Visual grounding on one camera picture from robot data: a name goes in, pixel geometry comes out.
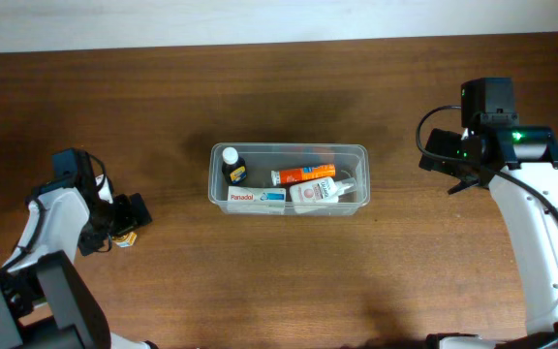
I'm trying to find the orange tube white cap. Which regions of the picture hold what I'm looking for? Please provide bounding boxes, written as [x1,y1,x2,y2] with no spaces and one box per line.
[270,164,336,186]

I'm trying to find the gold lid small jar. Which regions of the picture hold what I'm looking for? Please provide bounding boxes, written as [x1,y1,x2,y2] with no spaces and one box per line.
[111,232,138,248]

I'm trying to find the white Panadol box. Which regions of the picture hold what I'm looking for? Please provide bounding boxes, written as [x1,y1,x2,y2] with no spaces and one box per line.
[227,186,287,214]

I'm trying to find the white calamine lotion bottle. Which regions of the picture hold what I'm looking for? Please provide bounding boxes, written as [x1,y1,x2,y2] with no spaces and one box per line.
[290,176,357,214]

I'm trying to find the dark bottle white cap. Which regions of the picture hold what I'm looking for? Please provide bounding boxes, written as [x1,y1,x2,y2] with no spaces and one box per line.
[222,147,247,185]

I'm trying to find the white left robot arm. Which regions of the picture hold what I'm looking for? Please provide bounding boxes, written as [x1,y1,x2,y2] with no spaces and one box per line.
[0,188,156,349]

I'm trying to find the clear plastic container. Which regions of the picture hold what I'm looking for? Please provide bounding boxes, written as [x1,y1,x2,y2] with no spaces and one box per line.
[208,143,370,216]

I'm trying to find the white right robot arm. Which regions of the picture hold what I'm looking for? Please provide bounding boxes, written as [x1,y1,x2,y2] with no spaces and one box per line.
[417,126,558,348]

